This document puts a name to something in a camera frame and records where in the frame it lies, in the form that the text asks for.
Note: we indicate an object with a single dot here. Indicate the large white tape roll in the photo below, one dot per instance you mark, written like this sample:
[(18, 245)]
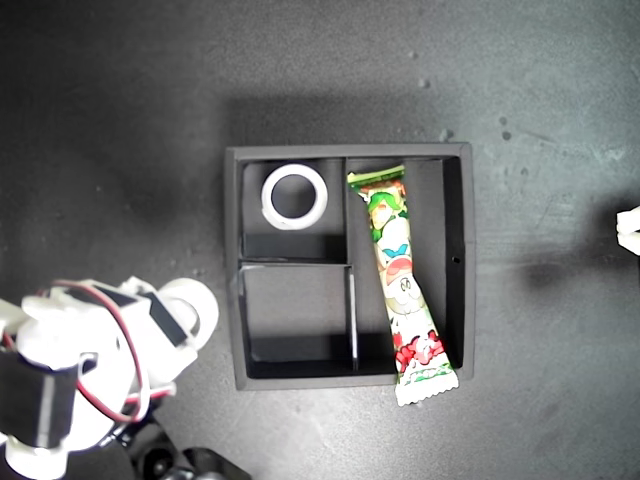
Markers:
[(270, 210)]

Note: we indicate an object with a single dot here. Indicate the small white tape roll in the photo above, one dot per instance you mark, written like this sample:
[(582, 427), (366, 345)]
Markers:
[(210, 310)]

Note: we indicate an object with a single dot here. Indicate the green printed snack bar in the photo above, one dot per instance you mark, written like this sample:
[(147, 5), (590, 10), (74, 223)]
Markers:
[(400, 260)]

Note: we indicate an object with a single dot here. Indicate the black tray with wells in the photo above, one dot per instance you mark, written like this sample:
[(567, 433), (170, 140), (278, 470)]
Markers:
[(300, 310)]

